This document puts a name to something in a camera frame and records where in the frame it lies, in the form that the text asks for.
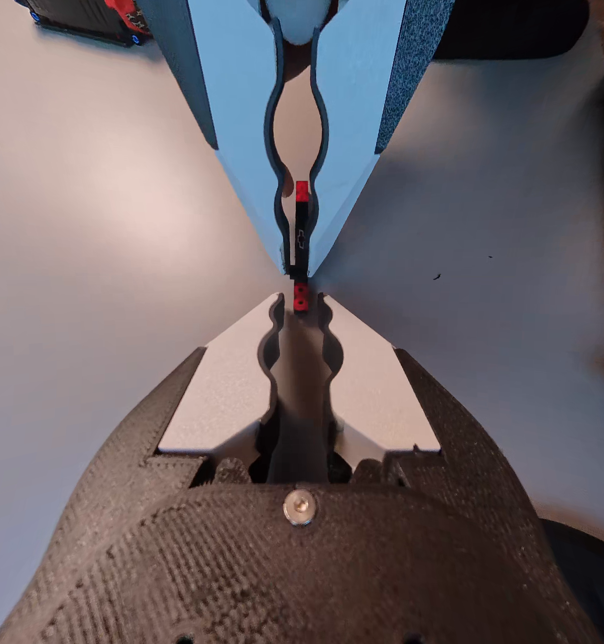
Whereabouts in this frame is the black lego plate white emblem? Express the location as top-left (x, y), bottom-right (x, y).
top-left (288, 180), bottom-right (313, 315)

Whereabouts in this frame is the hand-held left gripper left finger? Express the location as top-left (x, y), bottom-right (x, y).
top-left (157, 293), bottom-right (286, 474)

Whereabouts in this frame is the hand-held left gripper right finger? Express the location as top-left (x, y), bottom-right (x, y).
top-left (318, 293), bottom-right (443, 475)

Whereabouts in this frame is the lego race car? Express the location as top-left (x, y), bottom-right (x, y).
top-left (15, 0), bottom-right (154, 48)

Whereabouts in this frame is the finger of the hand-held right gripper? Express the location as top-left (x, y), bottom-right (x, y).
top-left (187, 0), bottom-right (290, 276)
top-left (307, 0), bottom-right (408, 278)

